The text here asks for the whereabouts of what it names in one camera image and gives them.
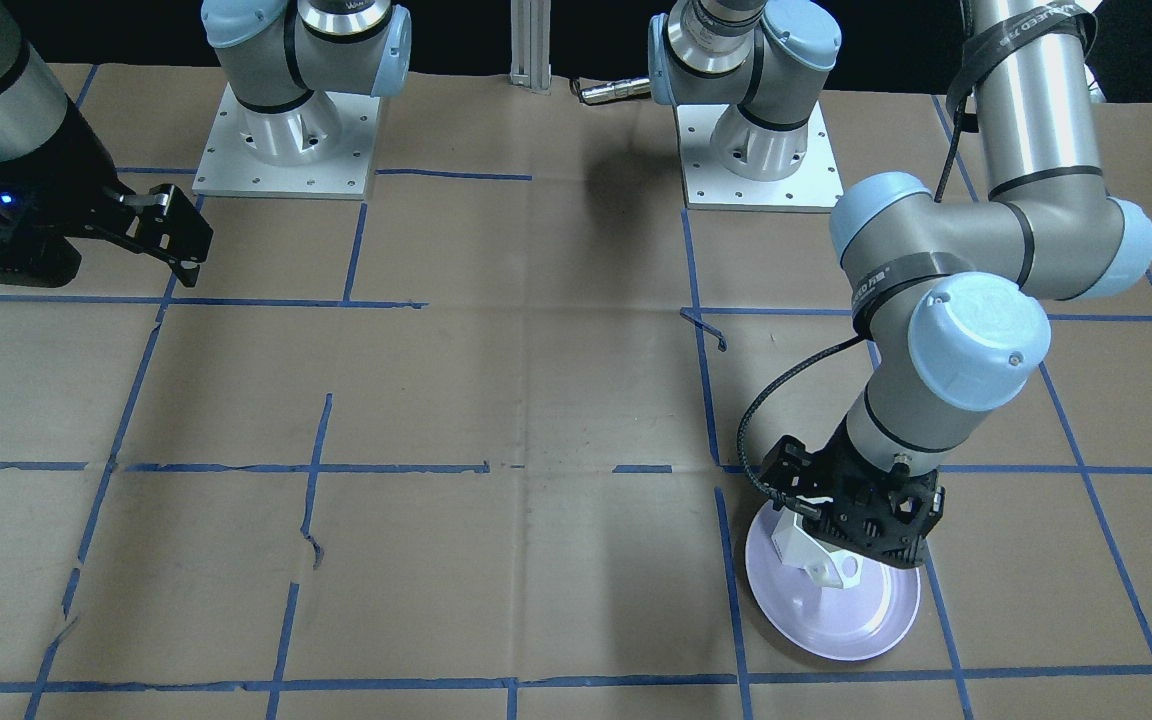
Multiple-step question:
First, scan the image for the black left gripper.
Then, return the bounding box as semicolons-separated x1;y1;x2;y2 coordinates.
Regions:
760;424;945;569

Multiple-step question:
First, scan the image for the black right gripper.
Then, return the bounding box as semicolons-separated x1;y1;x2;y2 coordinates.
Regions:
0;103;212;288

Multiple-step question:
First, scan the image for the white faceted cup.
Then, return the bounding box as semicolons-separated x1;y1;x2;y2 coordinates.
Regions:
771;509;863;589

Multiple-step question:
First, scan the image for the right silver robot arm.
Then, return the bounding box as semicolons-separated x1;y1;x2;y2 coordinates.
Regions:
0;1;411;288

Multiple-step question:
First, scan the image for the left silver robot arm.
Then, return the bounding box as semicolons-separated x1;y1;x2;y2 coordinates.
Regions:
735;1;1152;570

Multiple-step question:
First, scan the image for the lilac plate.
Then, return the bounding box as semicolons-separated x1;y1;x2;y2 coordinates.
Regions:
745;501;922;661

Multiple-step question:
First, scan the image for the brown paper table cover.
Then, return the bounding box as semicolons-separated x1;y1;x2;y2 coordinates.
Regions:
0;76;1152;719

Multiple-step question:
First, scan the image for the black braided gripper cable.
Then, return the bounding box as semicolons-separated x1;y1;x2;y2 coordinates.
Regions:
736;334;867;501

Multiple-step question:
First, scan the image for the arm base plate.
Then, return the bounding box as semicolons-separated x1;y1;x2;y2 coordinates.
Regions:
192;88;382;200
675;105;844;213

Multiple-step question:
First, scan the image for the aluminium frame post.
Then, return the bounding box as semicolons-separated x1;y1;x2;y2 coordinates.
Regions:
509;0;552;94

